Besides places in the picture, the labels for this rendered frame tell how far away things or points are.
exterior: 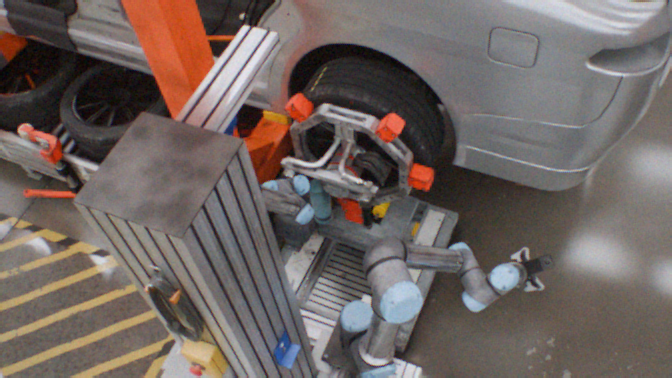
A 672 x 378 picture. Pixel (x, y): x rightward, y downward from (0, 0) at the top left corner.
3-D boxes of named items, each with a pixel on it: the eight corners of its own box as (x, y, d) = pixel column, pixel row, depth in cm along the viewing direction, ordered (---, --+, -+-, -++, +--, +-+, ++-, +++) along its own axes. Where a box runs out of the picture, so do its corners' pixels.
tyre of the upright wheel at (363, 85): (383, 175, 325) (477, 136, 272) (365, 210, 313) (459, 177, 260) (287, 89, 304) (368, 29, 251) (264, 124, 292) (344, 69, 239)
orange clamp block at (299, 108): (315, 106, 263) (300, 91, 260) (307, 119, 259) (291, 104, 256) (306, 111, 269) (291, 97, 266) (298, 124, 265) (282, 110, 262)
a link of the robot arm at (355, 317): (368, 308, 224) (366, 291, 213) (383, 342, 216) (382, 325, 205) (337, 321, 222) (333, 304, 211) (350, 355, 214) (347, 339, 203)
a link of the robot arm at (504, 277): (482, 275, 194) (504, 259, 191) (493, 273, 203) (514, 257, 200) (498, 297, 191) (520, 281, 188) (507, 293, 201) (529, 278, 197)
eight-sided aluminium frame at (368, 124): (412, 206, 289) (414, 126, 245) (407, 217, 285) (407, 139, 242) (306, 172, 305) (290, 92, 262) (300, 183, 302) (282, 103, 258)
